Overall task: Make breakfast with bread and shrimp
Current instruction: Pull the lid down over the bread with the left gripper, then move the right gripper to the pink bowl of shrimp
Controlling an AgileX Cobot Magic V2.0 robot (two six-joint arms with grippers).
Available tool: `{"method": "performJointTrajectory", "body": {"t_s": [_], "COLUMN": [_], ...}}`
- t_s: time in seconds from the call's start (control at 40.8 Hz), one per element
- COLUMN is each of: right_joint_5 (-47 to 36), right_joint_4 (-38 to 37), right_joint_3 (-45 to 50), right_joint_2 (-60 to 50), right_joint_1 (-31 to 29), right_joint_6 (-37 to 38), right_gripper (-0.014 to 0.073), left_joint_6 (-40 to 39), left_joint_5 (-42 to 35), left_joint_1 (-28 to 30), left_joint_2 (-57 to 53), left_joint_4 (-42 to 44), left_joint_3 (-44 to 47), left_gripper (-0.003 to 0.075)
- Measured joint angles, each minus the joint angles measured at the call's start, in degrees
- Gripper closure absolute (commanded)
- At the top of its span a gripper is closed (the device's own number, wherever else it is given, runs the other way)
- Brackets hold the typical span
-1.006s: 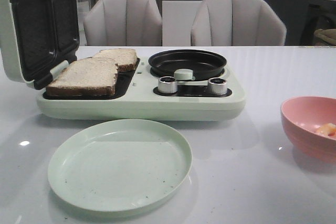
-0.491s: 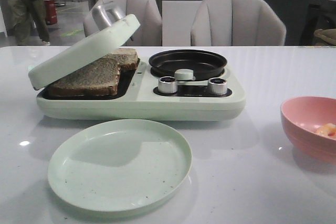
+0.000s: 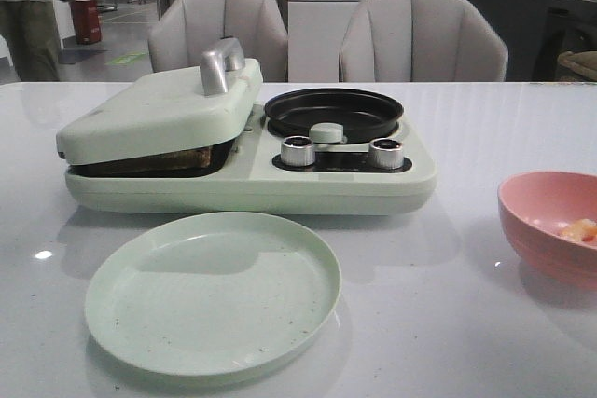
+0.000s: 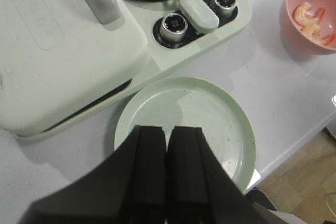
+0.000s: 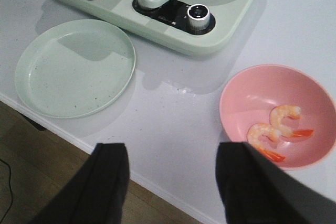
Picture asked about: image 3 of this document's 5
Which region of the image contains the silver control knob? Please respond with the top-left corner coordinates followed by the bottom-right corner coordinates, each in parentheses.
top-left (280, 135), bottom-right (316, 168)
top-left (368, 138), bottom-right (404, 170)

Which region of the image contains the pink bowl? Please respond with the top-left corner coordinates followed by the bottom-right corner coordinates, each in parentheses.
top-left (498, 172), bottom-right (596, 290)

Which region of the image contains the left silver control knob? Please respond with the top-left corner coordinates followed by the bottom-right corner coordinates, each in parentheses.
top-left (280, 135), bottom-right (316, 168)

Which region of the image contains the grey upholstered chair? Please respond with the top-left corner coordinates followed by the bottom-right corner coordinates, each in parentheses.
top-left (148, 0), bottom-right (288, 82)
top-left (339, 0), bottom-right (508, 82)

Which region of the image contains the person in khaki trousers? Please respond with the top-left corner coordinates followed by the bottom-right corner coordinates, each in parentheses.
top-left (1, 0), bottom-right (60, 82)

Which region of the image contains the right grey upholstered chair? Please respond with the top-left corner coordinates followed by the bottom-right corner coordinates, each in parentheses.
top-left (339, 0), bottom-right (508, 82)

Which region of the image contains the left grey upholstered chair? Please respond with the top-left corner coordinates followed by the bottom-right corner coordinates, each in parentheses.
top-left (148, 0), bottom-right (288, 82)

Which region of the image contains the beige cushion at right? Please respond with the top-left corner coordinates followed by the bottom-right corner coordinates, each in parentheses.
top-left (557, 50), bottom-right (597, 82)

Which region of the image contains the white cabinet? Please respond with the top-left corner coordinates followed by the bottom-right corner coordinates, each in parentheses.
top-left (288, 0), bottom-right (362, 82)

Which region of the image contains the mint green round plate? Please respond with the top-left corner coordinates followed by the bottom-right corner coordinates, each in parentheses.
top-left (84, 212), bottom-right (341, 379)

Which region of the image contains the red trash bin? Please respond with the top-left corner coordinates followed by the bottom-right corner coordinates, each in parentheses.
top-left (69, 0), bottom-right (102, 45)

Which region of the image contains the mint green sandwich maker lid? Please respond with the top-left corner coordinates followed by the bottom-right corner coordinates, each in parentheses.
top-left (56, 58), bottom-right (263, 166)

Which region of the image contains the dark grey counter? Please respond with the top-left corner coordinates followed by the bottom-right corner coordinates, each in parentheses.
top-left (371, 0), bottom-right (597, 82)

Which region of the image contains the cooked shrimp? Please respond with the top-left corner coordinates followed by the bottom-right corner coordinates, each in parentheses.
top-left (558, 218), bottom-right (597, 244)

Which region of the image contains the bread slice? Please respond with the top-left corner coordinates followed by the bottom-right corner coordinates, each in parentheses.
top-left (71, 146), bottom-right (212, 176)

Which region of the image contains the right silver control knob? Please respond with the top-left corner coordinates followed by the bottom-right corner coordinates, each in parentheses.
top-left (368, 138), bottom-right (404, 170)

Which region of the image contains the black round frying pan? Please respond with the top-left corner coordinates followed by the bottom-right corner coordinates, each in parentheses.
top-left (264, 88), bottom-right (404, 144)

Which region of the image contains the mint green breakfast maker base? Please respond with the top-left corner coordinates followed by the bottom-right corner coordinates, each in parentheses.
top-left (64, 105), bottom-right (437, 215)

